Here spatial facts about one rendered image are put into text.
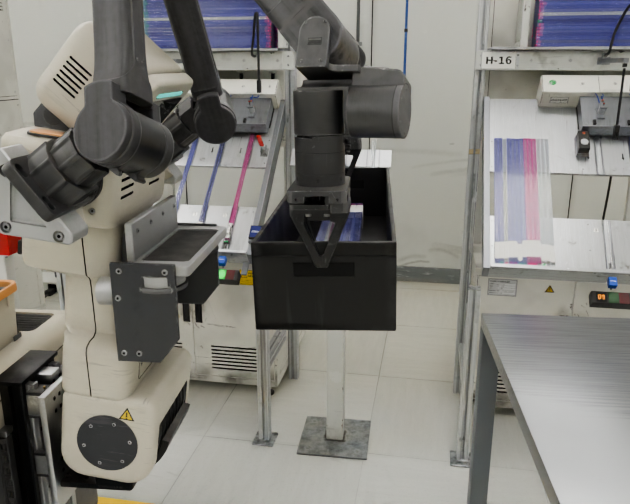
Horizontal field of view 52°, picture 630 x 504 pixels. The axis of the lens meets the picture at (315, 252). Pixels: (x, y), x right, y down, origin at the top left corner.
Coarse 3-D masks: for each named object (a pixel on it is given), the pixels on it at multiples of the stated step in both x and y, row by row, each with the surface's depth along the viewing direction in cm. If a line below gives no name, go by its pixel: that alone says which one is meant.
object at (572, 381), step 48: (480, 336) 142; (528, 336) 130; (576, 336) 130; (624, 336) 130; (480, 384) 142; (528, 384) 110; (576, 384) 110; (624, 384) 110; (480, 432) 146; (528, 432) 97; (576, 432) 96; (624, 432) 96; (480, 480) 149; (576, 480) 85; (624, 480) 85
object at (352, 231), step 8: (352, 208) 123; (360, 208) 123; (352, 216) 117; (360, 216) 116; (328, 224) 111; (352, 224) 111; (360, 224) 111; (320, 232) 106; (328, 232) 106; (344, 232) 106; (352, 232) 105; (360, 232) 107; (320, 240) 101; (344, 240) 101; (352, 240) 101; (360, 240) 107
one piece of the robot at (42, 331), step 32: (32, 320) 135; (64, 320) 136; (0, 352) 120; (32, 352) 122; (0, 384) 110; (32, 384) 112; (0, 416) 112; (0, 448) 112; (32, 448) 115; (0, 480) 112; (32, 480) 116
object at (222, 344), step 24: (240, 264) 250; (216, 288) 254; (240, 288) 253; (192, 312) 260; (216, 312) 257; (240, 312) 256; (192, 336) 262; (216, 336) 260; (240, 336) 259; (192, 360) 266; (216, 360) 265; (240, 360) 262
